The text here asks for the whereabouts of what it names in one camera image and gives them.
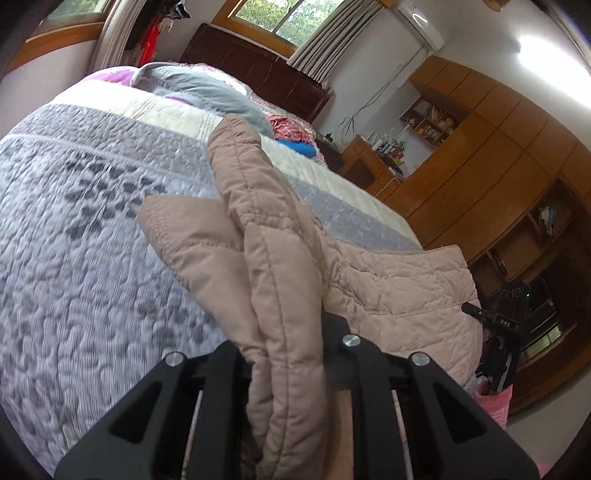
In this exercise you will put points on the open wooden shelf unit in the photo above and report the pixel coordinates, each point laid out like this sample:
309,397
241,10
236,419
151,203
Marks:
526,240

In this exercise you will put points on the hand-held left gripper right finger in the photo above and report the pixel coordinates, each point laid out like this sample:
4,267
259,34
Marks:
337,360

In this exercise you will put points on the dark wooden nightstand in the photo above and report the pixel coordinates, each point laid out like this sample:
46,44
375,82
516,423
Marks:
330,154

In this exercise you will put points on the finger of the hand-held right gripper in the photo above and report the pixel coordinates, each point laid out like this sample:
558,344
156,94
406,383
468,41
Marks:
489,317

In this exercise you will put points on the striped grey curtain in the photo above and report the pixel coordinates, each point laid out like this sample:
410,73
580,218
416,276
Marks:
332,46

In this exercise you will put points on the wooden desk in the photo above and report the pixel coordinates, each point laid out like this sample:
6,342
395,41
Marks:
364,170

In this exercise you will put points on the red plaid cloth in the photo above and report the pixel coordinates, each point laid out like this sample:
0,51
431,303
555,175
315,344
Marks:
291,129

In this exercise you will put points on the grey-blue pillow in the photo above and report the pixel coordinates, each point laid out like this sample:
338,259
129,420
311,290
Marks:
207,90

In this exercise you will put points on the dark wooden headboard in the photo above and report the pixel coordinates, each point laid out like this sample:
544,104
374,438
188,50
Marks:
258,64

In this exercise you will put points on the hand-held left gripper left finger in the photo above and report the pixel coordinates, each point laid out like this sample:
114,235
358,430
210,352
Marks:
231,364

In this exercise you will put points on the large wooden-framed window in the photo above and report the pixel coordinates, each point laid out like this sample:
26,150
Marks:
78,9

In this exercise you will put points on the grey patterned bed quilt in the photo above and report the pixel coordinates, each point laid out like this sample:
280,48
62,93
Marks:
92,230

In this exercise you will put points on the beige curtain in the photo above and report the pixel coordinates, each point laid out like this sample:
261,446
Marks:
115,32

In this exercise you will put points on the white air conditioner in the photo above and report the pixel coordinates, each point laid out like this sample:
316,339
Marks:
422,23

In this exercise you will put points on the pink cloth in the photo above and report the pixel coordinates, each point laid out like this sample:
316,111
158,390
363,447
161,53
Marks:
494,404

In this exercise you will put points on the wooden wall shelf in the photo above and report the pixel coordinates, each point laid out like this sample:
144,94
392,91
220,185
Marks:
431,121

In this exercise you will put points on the wooden wardrobe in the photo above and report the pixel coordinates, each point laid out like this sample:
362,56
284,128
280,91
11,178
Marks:
498,138

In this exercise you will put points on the blue cloth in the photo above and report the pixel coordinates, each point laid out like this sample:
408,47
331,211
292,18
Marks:
300,148

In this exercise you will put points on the beige quilted jacket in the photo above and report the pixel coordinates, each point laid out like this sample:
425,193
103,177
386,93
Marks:
286,277

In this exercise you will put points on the small wooden-framed window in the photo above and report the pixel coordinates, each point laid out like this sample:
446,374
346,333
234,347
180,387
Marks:
295,18

